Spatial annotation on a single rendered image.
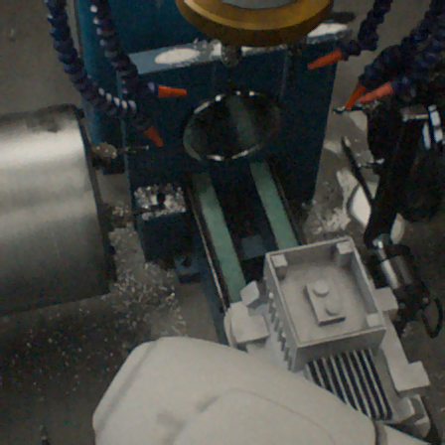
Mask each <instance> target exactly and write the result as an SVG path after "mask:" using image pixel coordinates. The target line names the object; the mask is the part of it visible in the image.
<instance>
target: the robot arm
mask: <svg viewBox="0 0 445 445"><path fill-rule="evenodd" d="M93 428H94V431H95V434H96V436H95V444H96V445H430V444H427V443H425V442H422V441H420V440H417V438H415V437H412V436H409V435H407V434H404V433H402V432H400V431H397V430H395V429H393V428H389V427H387V426H385V425H383V424H381V423H379V422H376V421H374V420H371V419H369V418H368V417H367V416H366V415H364V414H362V413H360V412H359V411H357V410H355V409H352V408H351V407H349V406H348V405H346V404H345V403H343V402H342V401H341V400H339V399H338V398H337V396H336V395H333V394H332V393H330V392H329V391H327V390H326V389H324V388H322V387H320V386H319V385H316V384H314V383H312V382H310V381H308V380H306V379H305V378H303V376H301V375H298V374H296V373H293V372H291V371H288V370H286V369H284V368H281V367H278V366H276V365H274V364H271V363H269V362H267V361H263V360H261V359H260V358H259V357H256V356H254V355H251V354H249V353H245V352H243V351H240V350H237V349H234V348H230V347H227V346H224V345H220V344H216V343H211V342H207V340H202V339H195V338H187V337H163V338H160V339H158V340H156V342H153V341H152V343H147V344H142V345H140V346H139V347H137V348H136V349H135V350H134V351H133V352H132V353H131V355H130V356H129V358H128V359H127V362H126V363H124V365H123V366H122V368H121V369H120V371H119V372H118V374H117V375H116V377H115V380H114V381H113V383H112V384H111V386H110V388H109V389H108V391H107V392H106V393H105V394H104V396H103V398H102V401H101V402H100V404H99V406H98V407H97V409H96V411H95V413H94V415H93Z"/></svg>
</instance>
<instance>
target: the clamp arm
mask: <svg viewBox="0 0 445 445"><path fill-rule="evenodd" d="M427 119H428V114H427V112H425V110H424V107H423V105H422V104H416V105H411V106H405V107H399V108H398V110H397V113H396V117H395V120H394V124H393V129H392V132H391V136H390V139H389V143H388V148H386V151H385V155H384V159H383V162H382V167H381V171H380V174H379V178H378V182H377V186H376V190H375V194H374V197H373V202H372V206H371V212H370V216H369V217H368V220H367V224H366V228H365V231H364V236H363V242H364V244H365V246H366V249H372V248H375V246H376V245H377V243H376V241H375V240H376V239H377V241H378V242H383V241H384V240H383V238H382V236H385V240H387V241H390V237H391V233H392V229H393V226H394V223H395V220H396V216H397V213H398V209H399V206H400V203H401V199H402V196H403V193H404V190H406V186H407V183H408V179H409V176H410V173H411V170H412V166H413V162H414V159H415V156H416V153H417V150H418V146H419V142H420V139H421V136H422V133H423V130H424V127H426V123H425V122H427Z"/></svg>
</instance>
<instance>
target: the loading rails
mask: <svg viewBox="0 0 445 445"><path fill-rule="evenodd" d="M246 171H248V172H246V186H245V198H244V212H245V215H246V217H247V218H248V221H249V224H250V227H251V230H252V233H253V236H250V237H244V238H240V239H235V240H232V239H231V236H229V232H228V229H227V226H226V223H225V220H224V216H223V211H222V208H221V205H220V202H219V198H218V195H217V192H216V189H215V186H213V182H212V179H211V176H210V173H209V172H207V173H202V174H197V175H191V176H190V173H189V172H183V192H184V196H185V200H186V204H187V207H188V208H187V209H188V210H189V244H190V248H191V251H190V252H186V254H181V255H175V256H173V264H174V267H175V272H176V275H177V279H178V281H180V282H185V281H189V280H194V279H199V278H201V282H202V285H203V289H204V293H205V296H206V299H207V303H208V307H209V310H210V314H211V317H212V320H214V325H215V328H216V331H217V335H218V338H219V343H216V344H220V345H224V346H227V347H229V345H228V341H227V337H226V333H225V330H224V326H223V325H224V323H223V320H224V317H225V313H227V309H229V308H231V307H229V304H232V303H236V302H240V301H242V300H241V297H240V293H239V291H240V290H241V289H243V288H244V286H246V283H245V280H244V277H243V275H244V274H249V273H254V272H256V271H257V272H259V271H263V267H265V259H266V254H267V253H272V251H277V250H283V249H288V248H293V247H299V246H304V245H309V241H308V239H307V236H306V232H305V230H304V228H303V226H302V224H301V221H300V217H299V215H297V212H296V210H295V207H294V205H293V202H292V198H291V196H290V193H289V191H288V188H287V185H286V182H285V180H284V177H283V174H282V172H280V169H279V167H278V163H277V161H276V158H275V155H269V156H268V163H267V161H260V162H255V163H250V164H248V170H246Z"/></svg>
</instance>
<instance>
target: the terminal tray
mask: <svg viewBox="0 0 445 445"><path fill-rule="evenodd" d="M343 243H345V244H346V245H347V246H348V248H347V249H342V248H341V245H342V244H343ZM276 257H282V258H283V262H282V263H277V262H276V261H275V258H276ZM261 290H262V291H263V292H265V293H266V294H265V304H268V310H267V313H268V314H271V318H270V322H272V324H273V322H274V327H273V332H275V333H276V332H277V336H276V342H277V343H280V346H279V351H280V352H284V356H283V361H284V362H287V367H286V369H287V370H288V371H291V372H293V373H296V372H298V371H302V370H303V369H304V366H305V363H307V365H308V368H309V367H310V366H311V365H312V362H313V361H315V362H316V365H318V364H319V363H320V362H321V358H322V357H324V359H325V362H327V361H328V357H329V355H332V358H333V359H335V358H336V357H337V354H338V353H340V354H341V357H343V356H344V354H345V352H348V354H349V356H350V355H351V354H352V353H353V351H354V350H356V352H357V355H359V353H360V350H363V351H364V354H366V352H367V350H368V349H371V352H372V355H373V356H376V355H377V352H378V350H379V347H380V346H381V344H382V340H383V337H384V334H385V332H386V329H388V327H387V326H386V323H385V320H384V318H383V316H382V314H381V311H380V309H379V305H378V303H377V300H376V298H375V295H374V293H373V290H372V287H371V283H370V281H369V280H368V278H367V276H366V273H365V270H364V267H363V265H362V262H361V260H360V257H359V255H358V251H357V249H356V247H355V244H354V242H353V239H352V238H351V237H346V238H341V239H336V240H330V241H325V242H320V243H314V244H309V245H304V246H299V247H293V248H288V249H283V250H277V251H272V253H267V254H266V259H265V267H263V277H262V285H261ZM371 317H377V322H376V323H372V322H371ZM303 332H308V333H309V337H308V338H307V339H304V338H303V337H302V333H303Z"/></svg>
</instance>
